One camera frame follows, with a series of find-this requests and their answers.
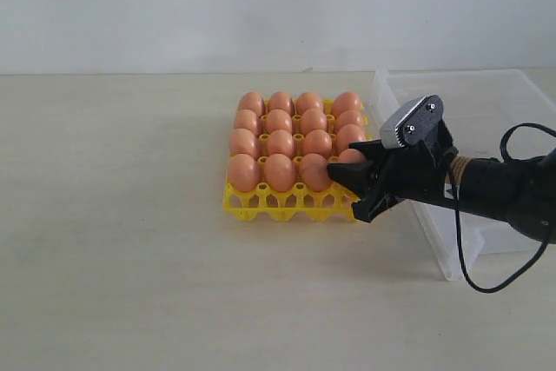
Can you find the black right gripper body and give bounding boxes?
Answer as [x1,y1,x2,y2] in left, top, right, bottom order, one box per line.
[387,121,458,209]

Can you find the yellow plastic egg tray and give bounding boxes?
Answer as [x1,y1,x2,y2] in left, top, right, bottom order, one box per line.
[222,97,378,222]

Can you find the brown egg back row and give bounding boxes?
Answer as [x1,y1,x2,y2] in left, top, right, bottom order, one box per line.
[334,109,365,133]

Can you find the brown egg second row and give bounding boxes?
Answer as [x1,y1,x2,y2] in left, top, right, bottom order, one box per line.
[334,124,367,154]

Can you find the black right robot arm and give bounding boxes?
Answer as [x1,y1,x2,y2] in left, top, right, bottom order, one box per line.
[328,122,555,244]

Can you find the clear plastic bin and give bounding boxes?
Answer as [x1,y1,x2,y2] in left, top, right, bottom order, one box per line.
[367,70,555,281]

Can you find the black camera cable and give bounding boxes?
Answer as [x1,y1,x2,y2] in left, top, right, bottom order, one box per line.
[442,123,556,294]

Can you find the brown egg packed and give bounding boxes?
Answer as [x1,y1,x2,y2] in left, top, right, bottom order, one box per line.
[295,91,324,116]
[268,91,295,116]
[237,90,266,117]
[330,91,361,118]

